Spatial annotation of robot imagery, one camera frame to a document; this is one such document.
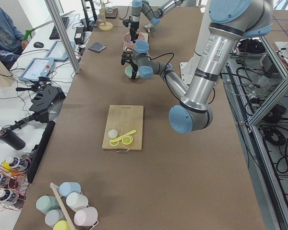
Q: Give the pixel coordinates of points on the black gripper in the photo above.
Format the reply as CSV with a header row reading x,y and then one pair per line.
x,y
134,64
134,26

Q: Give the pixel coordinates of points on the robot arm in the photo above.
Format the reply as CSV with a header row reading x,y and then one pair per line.
x,y
154,16
230,21

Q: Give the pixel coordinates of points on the mint green bowl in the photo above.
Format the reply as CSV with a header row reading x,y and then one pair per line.
x,y
128,72

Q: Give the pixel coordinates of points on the pile of clear ice cubes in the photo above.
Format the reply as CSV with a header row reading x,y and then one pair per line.
x,y
128,39

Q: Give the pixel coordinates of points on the pink bowl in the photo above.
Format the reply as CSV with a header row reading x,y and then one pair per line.
x,y
127,42

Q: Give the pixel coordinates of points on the wooden mug tree stand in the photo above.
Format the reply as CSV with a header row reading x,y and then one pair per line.
x,y
104,26

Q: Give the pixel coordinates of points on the grey folded cloth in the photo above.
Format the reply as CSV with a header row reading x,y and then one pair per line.
x,y
97,47

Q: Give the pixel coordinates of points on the wooden cutting board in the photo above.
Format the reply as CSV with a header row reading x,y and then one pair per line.
x,y
125,118

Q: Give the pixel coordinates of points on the white pillar stand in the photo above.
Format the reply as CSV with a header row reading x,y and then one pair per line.
x,y
187,69

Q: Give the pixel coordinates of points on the lemon end piece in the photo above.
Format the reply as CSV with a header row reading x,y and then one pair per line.
x,y
112,133

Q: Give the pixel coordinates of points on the lemon slice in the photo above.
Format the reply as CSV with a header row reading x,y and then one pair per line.
x,y
127,140
114,143

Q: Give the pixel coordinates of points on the teach pendant tablet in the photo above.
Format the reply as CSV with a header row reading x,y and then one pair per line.
x,y
57,52
38,67

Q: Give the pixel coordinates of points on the person in blue sweater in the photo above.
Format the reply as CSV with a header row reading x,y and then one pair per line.
x,y
12,42

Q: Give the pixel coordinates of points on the pastel cup rack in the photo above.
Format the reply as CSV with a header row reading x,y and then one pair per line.
x,y
68,208

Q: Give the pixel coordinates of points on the aluminium frame post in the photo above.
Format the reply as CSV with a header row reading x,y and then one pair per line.
x,y
55,15

